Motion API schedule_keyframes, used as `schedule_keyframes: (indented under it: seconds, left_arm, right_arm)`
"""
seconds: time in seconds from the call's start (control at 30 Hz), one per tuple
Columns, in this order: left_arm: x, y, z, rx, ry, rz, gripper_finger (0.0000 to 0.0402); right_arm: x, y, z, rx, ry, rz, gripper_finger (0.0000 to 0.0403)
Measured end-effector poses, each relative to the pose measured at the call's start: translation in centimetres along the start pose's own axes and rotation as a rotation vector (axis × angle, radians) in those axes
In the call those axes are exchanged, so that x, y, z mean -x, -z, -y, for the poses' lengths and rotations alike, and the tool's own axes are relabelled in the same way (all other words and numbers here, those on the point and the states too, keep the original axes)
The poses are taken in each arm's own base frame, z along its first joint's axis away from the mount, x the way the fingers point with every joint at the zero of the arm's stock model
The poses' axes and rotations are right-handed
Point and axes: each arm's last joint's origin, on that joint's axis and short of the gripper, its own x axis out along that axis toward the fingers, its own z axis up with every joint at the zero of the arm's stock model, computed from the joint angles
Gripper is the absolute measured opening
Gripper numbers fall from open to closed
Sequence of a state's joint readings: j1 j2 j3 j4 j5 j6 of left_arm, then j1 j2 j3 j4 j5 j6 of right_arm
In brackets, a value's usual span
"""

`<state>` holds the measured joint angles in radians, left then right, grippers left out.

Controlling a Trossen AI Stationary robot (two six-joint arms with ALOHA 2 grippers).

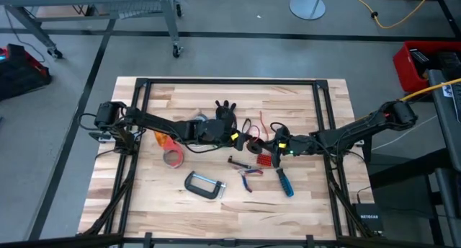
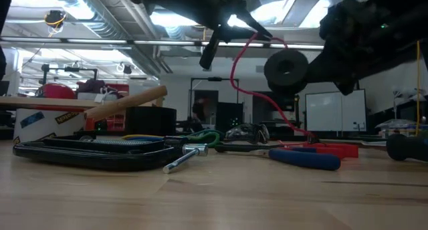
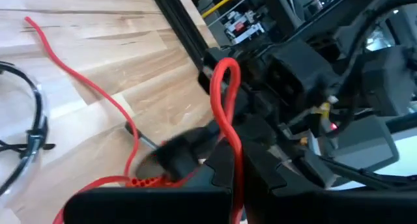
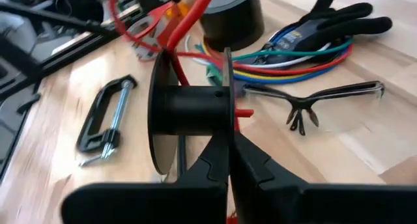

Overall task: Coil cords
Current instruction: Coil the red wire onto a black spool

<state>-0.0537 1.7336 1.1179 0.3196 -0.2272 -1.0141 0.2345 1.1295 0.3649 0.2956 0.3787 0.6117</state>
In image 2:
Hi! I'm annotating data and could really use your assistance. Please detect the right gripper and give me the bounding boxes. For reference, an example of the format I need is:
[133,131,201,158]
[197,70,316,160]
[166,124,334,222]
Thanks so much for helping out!
[306,0,413,97]

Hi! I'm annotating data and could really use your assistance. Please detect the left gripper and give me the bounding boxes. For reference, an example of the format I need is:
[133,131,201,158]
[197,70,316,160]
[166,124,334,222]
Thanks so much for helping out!
[122,0,274,70]

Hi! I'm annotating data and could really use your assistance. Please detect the red spool wire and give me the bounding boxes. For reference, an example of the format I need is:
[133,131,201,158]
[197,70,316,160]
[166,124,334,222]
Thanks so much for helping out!
[228,31,319,144]

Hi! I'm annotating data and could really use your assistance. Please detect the white whiteboard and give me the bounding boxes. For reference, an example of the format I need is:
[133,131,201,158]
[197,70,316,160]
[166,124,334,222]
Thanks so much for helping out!
[304,88,368,133]

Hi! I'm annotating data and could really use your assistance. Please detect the red bit holder block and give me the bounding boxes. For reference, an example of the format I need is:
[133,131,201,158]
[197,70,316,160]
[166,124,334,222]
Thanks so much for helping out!
[302,141,360,159]

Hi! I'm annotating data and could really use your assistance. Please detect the black equipment cabinet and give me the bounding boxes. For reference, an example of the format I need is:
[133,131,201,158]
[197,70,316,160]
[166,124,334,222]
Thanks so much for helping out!
[215,101,245,134]

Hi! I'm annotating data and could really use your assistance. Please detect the person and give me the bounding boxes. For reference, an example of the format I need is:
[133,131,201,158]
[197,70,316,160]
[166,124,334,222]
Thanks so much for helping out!
[191,97,207,131]

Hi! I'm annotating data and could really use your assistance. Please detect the small black hand tool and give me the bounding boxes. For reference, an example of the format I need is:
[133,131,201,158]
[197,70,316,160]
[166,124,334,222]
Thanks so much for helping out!
[213,142,285,154]

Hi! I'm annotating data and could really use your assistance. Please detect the black C-clamp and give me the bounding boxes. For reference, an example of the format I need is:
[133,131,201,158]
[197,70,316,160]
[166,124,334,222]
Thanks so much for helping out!
[11,134,211,175]

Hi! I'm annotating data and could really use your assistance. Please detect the wooden background table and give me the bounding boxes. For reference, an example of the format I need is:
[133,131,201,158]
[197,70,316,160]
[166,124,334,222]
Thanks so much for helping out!
[0,95,158,112]

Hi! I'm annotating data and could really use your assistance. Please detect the yellow power cable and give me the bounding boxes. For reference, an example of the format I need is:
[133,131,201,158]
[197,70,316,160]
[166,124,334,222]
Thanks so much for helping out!
[415,40,422,136]

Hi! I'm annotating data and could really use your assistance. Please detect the red blue handled pliers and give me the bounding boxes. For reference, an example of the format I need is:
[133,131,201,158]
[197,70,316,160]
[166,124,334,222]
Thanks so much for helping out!
[247,144,346,172]

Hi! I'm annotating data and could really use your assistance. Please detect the blue black handled screwdriver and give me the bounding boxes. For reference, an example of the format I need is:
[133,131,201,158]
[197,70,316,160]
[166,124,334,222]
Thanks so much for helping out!
[357,132,428,163]

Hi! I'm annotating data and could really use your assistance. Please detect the green wire coil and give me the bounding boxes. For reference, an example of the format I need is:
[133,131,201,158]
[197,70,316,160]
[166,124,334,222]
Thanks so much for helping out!
[185,128,222,148]

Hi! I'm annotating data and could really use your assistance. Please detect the black duct tape roll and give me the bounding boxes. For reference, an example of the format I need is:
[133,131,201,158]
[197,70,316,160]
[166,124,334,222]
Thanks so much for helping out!
[124,105,178,138]

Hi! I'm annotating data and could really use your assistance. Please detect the wooden-handled hammer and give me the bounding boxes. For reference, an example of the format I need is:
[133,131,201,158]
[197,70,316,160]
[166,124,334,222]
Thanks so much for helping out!
[82,84,169,122]

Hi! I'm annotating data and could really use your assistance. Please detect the blue wire coil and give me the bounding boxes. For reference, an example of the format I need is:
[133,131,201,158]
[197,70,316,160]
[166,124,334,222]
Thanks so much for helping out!
[129,136,165,143]

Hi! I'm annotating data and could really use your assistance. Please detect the yellow wire coil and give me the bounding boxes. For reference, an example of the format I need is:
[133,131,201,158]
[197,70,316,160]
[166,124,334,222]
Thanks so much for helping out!
[121,133,165,140]

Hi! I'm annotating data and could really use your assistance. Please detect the yellow black cord reel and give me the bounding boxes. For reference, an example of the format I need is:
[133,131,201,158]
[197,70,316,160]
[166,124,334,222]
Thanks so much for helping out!
[43,9,67,36]

